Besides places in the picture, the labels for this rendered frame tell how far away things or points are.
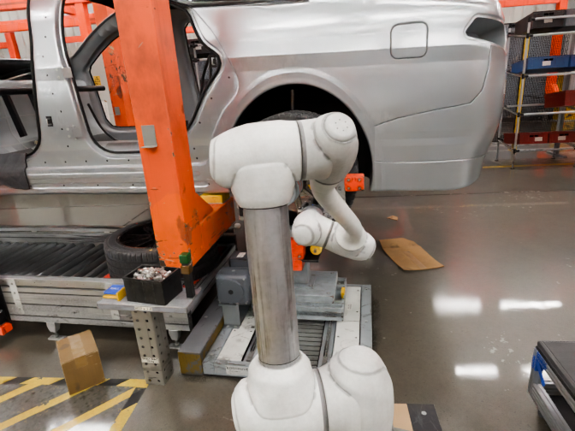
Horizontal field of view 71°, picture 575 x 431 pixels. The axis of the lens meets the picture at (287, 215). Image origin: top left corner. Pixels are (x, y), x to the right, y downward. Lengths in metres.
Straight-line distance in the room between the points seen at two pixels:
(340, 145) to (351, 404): 0.59
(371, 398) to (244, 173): 0.59
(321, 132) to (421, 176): 1.39
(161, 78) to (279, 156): 1.03
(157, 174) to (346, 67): 1.03
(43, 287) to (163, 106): 1.31
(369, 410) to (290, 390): 0.19
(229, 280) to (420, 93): 1.31
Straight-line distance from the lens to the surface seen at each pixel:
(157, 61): 1.78
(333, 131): 0.81
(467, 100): 2.15
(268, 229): 0.85
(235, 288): 2.08
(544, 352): 1.80
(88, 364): 2.21
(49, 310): 2.65
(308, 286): 2.26
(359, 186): 1.90
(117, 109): 5.16
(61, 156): 2.82
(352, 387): 1.01
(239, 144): 0.82
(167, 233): 1.91
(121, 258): 2.36
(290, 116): 1.96
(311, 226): 1.33
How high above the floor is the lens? 1.31
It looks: 18 degrees down
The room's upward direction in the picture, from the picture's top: 4 degrees counter-clockwise
